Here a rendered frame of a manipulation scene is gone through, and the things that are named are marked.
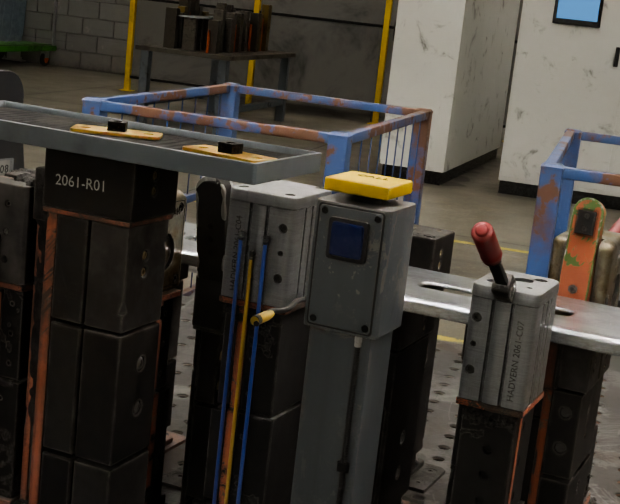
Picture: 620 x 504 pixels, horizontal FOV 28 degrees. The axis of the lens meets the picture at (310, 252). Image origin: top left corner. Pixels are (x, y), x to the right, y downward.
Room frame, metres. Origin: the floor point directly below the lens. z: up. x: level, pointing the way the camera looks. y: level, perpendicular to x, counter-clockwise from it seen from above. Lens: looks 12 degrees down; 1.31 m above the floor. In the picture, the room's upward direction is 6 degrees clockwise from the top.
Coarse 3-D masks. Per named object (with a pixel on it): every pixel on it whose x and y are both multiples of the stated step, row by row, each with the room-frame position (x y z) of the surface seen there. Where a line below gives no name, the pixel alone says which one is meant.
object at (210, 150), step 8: (224, 144) 1.10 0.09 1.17; (232, 144) 1.09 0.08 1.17; (240, 144) 1.10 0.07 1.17; (200, 152) 1.10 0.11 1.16; (208, 152) 1.09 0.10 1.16; (216, 152) 1.10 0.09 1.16; (224, 152) 1.10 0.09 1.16; (232, 152) 1.09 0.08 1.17; (240, 152) 1.10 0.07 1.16; (240, 160) 1.07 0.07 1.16; (248, 160) 1.07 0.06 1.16; (256, 160) 1.07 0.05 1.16; (264, 160) 1.08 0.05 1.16
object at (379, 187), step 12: (336, 180) 1.04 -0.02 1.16; (348, 180) 1.04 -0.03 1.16; (360, 180) 1.04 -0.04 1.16; (372, 180) 1.05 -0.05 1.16; (384, 180) 1.06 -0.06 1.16; (396, 180) 1.07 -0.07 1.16; (408, 180) 1.08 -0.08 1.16; (348, 192) 1.04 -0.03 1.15; (360, 192) 1.03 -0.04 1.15; (372, 192) 1.03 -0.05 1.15; (384, 192) 1.03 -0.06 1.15; (396, 192) 1.04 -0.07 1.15; (408, 192) 1.07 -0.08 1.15
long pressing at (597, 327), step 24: (192, 240) 1.49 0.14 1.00; (192, 264) 1.40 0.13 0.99; (408, 288) 1.36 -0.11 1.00; (456, 288) 1.39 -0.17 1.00; (432, 312) 1.29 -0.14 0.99; (456, 312) 1.28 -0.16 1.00; (576, 312) 1.33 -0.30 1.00; (600, 312) 1.34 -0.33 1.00; (552, 336) 1.24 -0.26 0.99; (576, 336) 1.23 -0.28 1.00; (600, 336) 1.22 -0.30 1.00
